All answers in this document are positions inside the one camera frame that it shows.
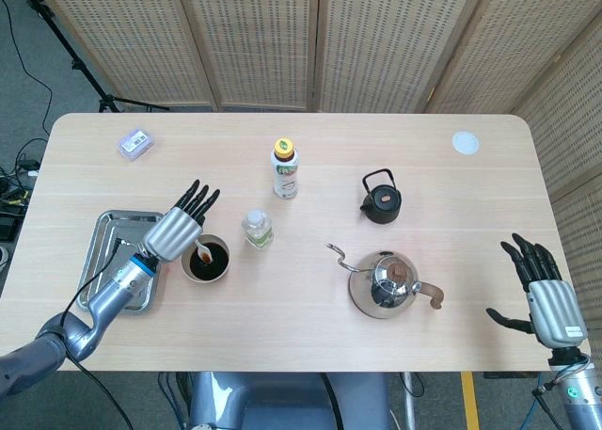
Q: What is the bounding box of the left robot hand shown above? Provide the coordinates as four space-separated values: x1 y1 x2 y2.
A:
142 179 221 263

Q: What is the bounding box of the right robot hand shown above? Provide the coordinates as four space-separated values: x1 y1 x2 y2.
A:
485 232 590 349

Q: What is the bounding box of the dark liquid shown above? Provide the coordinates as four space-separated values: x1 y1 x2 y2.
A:
188 242 230 280

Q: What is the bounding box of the beige round bowl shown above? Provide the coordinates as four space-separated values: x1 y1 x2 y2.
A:
181 232 231 284

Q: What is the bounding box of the stainless steel tray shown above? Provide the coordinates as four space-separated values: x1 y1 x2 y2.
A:
75 209 164 314

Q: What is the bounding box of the clear bottle green label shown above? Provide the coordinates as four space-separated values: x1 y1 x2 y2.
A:
241 208 275 249

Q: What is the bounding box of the small purple plastic box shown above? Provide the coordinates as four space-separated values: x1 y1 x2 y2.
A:
117 127 156 161

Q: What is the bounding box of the white tea bottle yellow cap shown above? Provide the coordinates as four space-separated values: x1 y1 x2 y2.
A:
270 137 300 200

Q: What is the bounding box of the white round table grommet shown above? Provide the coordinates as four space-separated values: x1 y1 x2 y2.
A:
451 130 482 156

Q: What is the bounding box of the black tripod stand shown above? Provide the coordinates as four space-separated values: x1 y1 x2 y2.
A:
13 0 170 115

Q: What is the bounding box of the grey robot torso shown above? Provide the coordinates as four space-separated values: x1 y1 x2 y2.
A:
187 371 394 430

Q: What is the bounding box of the small black iron teapot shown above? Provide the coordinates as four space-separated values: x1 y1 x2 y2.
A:
359 167 404 225

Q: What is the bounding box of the woven folding screen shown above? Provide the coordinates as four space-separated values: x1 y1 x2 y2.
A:
28 0 602 360

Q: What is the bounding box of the cable on right arm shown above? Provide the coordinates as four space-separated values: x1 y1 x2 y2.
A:
530 354 594 430

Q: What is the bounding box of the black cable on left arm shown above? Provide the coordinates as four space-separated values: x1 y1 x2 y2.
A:
58 238 135 430

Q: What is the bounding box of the floor cables bundle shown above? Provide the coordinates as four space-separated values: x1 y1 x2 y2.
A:
0 137 51 262

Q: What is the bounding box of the stainless gooseneck kettle wooden handle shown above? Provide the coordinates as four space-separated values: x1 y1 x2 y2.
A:
325 243 445 319

